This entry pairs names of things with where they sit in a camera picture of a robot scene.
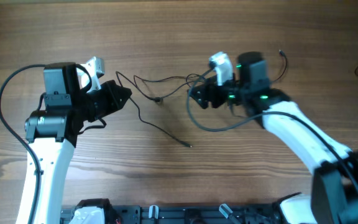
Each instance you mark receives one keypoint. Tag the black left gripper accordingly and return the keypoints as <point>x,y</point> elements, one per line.
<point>109,88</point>

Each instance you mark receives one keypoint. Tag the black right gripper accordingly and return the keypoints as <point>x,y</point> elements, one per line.
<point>208,88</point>

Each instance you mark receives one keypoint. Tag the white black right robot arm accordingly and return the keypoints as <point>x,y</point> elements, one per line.
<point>333,166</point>

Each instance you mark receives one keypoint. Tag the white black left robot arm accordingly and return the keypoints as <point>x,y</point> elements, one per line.
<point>73,95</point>

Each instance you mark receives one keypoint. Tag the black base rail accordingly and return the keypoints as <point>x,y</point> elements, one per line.
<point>246,214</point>

